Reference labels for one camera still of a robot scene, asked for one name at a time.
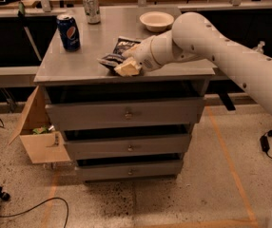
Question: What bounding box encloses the grey drawer cabinet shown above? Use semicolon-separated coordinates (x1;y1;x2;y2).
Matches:
35;8;214;168

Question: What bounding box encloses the blue Pepsi can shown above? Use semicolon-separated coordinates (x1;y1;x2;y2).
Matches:
56;14;80;51

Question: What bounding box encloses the green item in box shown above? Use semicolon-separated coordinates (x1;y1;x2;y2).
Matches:
32;126;49;135

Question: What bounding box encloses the white bowl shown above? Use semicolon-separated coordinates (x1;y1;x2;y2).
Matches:
140;11;174;32

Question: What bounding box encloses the blue chip bag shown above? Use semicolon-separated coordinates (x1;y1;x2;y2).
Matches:
97;36;141;71

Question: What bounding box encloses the black cable on floor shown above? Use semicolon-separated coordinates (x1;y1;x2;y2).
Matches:
0;197;70;228

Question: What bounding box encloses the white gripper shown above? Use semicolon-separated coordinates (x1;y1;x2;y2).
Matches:
114;36;161;77

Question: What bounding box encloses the black power adapter with cable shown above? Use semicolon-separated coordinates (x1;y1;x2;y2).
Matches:
260;130;272;160

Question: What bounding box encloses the silver soda can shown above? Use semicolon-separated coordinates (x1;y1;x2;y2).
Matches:
83;0;101;24

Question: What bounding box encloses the top grey drawer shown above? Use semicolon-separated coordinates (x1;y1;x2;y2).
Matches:
46;97;204;131

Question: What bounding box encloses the middle grey drawer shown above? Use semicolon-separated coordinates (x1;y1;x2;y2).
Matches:
65;134;191;160

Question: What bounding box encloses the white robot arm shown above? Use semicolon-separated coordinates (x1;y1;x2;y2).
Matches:
115;12;272;116

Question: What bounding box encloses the bottom grey drawer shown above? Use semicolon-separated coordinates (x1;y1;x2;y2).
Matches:
75;160;183;181

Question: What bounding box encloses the grey drawer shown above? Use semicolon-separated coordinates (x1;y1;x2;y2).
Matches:
46;97;204;131
75;160;183;181
65;134;191;160

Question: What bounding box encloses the open cardboard box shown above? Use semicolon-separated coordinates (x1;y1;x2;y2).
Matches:
9;86;70;163

